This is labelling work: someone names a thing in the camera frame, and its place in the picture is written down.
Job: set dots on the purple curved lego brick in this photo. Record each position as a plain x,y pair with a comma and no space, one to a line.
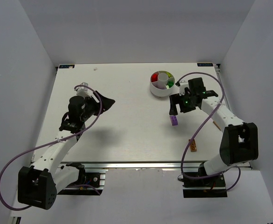
174,121

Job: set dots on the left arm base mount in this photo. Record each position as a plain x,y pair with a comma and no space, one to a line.
90,180

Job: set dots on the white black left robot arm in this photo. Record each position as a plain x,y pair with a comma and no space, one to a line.
39,184

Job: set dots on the long red lego brick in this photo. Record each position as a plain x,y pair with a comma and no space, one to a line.
154,77

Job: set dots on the small green lego brick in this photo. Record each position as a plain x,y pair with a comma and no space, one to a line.
169,84

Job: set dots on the orange lego plate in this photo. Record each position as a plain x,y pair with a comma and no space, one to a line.
193,146
216,125

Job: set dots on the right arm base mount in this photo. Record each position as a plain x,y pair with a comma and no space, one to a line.
213,187

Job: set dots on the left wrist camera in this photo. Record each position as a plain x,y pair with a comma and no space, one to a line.
82,90

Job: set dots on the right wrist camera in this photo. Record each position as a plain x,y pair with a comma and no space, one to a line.
183,87

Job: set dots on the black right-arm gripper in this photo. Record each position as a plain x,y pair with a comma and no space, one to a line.
179,102

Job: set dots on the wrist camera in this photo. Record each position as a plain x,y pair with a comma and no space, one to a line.
183,87
82,90

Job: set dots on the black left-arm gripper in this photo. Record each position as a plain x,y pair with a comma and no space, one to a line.
98,103

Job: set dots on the orange flat lego plate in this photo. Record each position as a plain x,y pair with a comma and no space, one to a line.
193,146

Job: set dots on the white round divided container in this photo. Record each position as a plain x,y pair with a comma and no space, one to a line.
162,83

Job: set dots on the blue label sticker left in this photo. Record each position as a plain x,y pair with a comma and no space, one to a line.
66,66

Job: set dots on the blue label sticker right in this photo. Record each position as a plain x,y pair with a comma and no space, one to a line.
205,64

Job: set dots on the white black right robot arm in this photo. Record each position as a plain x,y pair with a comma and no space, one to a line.
239,142

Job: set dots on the blue label sticker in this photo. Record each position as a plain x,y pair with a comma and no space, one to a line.
205,64
66,66

